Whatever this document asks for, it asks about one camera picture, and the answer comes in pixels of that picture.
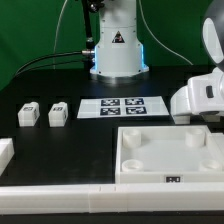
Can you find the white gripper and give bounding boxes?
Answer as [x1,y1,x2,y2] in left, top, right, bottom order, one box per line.
[170,68,224,124]

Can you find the white square tabletop tray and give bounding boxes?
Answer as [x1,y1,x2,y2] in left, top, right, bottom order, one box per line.
[115,125,224,184]

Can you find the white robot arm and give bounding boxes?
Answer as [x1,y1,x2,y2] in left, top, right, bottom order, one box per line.
[90,0,224,124]

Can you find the white sheet with markers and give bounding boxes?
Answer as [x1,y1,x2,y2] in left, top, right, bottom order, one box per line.
[77,96,169,119]

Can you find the black vertical pole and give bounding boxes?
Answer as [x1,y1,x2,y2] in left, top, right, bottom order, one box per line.
[81,0,94,49]

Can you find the white left barrier block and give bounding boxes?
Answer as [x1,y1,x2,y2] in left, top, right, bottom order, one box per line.
[0,138,14,176]

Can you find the white front barrier wall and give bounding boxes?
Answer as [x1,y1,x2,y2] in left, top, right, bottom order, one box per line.
[0,182,224,215]

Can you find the black cable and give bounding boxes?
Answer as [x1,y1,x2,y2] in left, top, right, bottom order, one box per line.
[13,49,96,78]

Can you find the grey thin cable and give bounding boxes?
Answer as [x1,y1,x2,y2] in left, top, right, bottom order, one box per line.
[53,0,69,70]

